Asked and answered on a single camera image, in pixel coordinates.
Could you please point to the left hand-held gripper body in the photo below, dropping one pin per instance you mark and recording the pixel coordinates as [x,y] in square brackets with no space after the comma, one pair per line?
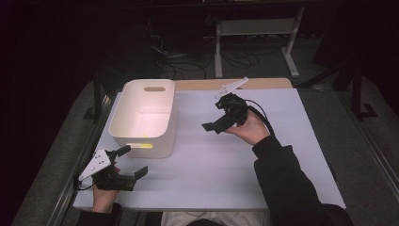
[109,182]

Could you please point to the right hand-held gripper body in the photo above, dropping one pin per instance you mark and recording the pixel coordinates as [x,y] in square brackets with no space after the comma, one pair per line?
[233,108]

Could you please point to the yellow shuttlecock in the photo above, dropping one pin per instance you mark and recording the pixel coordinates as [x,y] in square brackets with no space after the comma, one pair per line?
[141,146]

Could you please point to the white plastic bin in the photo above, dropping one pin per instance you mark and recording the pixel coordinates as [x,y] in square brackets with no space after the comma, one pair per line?
[141,113]

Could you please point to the person's left hand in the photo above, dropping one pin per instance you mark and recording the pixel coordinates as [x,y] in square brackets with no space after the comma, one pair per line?
[104,201]

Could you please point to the person's right hand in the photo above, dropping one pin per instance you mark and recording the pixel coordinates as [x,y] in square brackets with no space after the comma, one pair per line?
[251,130]

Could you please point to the wooden table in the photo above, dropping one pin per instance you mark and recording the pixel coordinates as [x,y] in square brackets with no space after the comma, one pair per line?
[194,84]

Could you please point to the white board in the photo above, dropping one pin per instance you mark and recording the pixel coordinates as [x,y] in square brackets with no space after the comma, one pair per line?
[204,175]

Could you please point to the black metal stand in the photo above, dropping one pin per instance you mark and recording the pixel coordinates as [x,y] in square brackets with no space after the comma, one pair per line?
[98,100]
[356,94]

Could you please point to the white metal stand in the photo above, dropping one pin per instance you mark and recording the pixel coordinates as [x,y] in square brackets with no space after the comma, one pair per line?
[254,27]

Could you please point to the aluminium rail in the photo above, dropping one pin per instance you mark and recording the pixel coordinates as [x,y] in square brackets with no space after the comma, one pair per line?
[376,150]
[70,188]

